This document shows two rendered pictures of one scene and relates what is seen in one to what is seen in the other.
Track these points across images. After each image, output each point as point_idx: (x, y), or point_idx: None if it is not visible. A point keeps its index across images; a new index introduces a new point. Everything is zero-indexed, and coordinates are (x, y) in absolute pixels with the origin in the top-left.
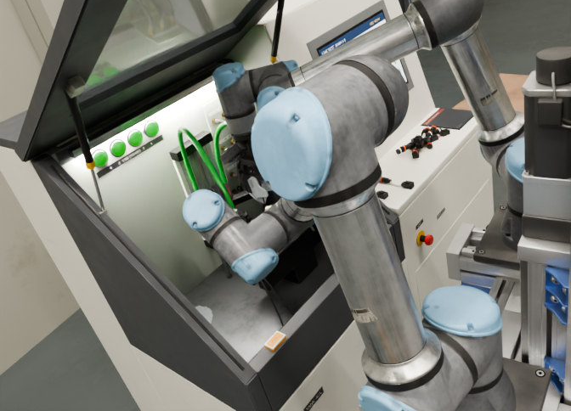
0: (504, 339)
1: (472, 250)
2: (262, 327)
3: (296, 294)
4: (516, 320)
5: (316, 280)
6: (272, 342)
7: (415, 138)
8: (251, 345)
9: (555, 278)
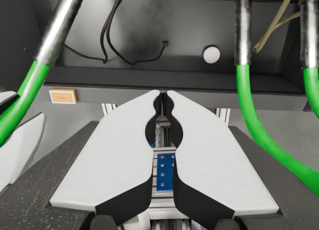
0: (166, 215)
1: None
2: (114, 0)
3: (183, 7)
4: (184, 216)
5: (215, 18)
6: (57, 98)
7: None
8: (86, 7)
9: None
